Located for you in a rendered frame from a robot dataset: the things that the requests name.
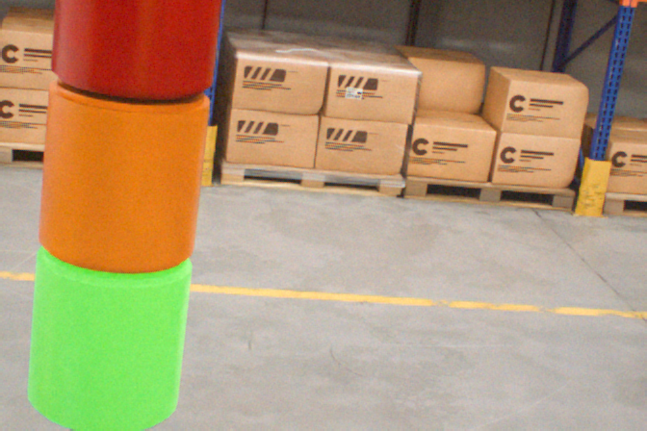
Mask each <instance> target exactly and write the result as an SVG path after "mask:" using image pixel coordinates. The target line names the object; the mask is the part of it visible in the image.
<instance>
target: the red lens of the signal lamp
mask: <svg viewBox="0 0 647 431"><path fill-rule="evenodd" d="M221 4H222V0H56V10H55V23H54V37H53V50H52V51H51V64H50V67H51V71H52V72H53V73H55V74H56V75H58V77H59V78H60V79H61V80H62V81H64V82H65V83H67V84H70V85H72V86H74V87H76V88H80V89H86V90H89V91H94V92H100V93H105V95H110V96H116V97H124V98H133V99H147V100H166V99H173V98H186V97H191V96H197V95H199V94H200V93H202V92H204V90H206V89H208V88H210V87H211V86H212V84H213V74H214V65H215V57H216V47H218V38H219V29H220V13H221Z"/></svg>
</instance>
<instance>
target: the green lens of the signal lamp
mask: <svg viewBox="0 0 647 431"><path fill-rule="evenodd" d="M191 272H192V264H191V262H190V260H189V258H188V259H187V260H186V261H184V262H182V263H181V264H180V265H179V266H175V267H172V268H170V269H167V270H161V271H156V272H149V273H135V274H130V273H111V272H103V271H94V270H89V269H85V268H81V267H78V266H73V265H70V264H67V263H65V262H62V260H59V259H58V258H56V257H54V256H53V255H51V254H50V253H49V252H48V251H47V250H46V249H45V248H44V247H43V246H41V247H40V249H39V251H38V252H37V265H36V279H35V291H34V306H33V319H32V333H31V346H30V359H29V373H28V386H27V394H28V395H29V401H30V402H31V404H32V405H33V407H34V408H35V409H36V410H37V411H39V412H40V413H41V414H42V415H43V416H45V417H46V418H48V419H49V420H51V421H53V422H56V423H58V424H60V425H62V426H65V427H69V429H73V430H76V431H141V430H143V429H146V428H150V427H152V426H154V425H156V424H157V423H159V422H161V421H163V420H164V419H166V418H168V417H169V416H170V415H171V413H172V412H173V411H175V410H176V407H177V403H178V397H179V389H180V380H181V372H180V371H182V367H181V362H183V360H182V353H183V344H184V336H185V326H186V317H187V309H188V299H189V290H190V282H191Z"/></svg>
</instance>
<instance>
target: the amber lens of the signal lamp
mask: <svg viewBox="0 0 647 431"><path fill-rule="evenodd" d="M209 111H210V100H209V98H208V97H207V96H206V95H205V94H204V92H202V93H200V94H199V95H197V96H191V97H186V98H173V99H166V100H147V99H133V98H124V97H116V96H110V95H105V93H100V92H94V91H89V90H86V89H80V88H76V87H74V86H72V85H70V84H67V83H65V82H64V81H62V80H61V79H60V78H58V79H56V80H55V81H53V82H52V83H51V84H50V85H49V91H48V104H47V118H46V131H45V145H44V158H43V172H42V185H41V199H40V212H39V243H40V244H41V245H42V246H43V247H44V248H45V249H46V250H47V251H48V252H49V253H50V254H51V255H53V256H54V257H56V258H58V259H59V260H62V262H65V263H67V264H70V265H73V266H78V267H81V268H85V269H89V270H94V271H103V272H111V273H130V274H135V273H149V272H156V271H161V270H167V269H170V268H172V267H175V266H179V265H180V264H181V263H182V262H184V261H186V260H187V259H188V258H190V257H191V256H192V254H193V251H194V245H195V237H196V228H197V219H198V210H199V201H200V192H201V183H202V173H203V165H204V156H205V146H206V138H207V129H208V119H209Z"/></svg>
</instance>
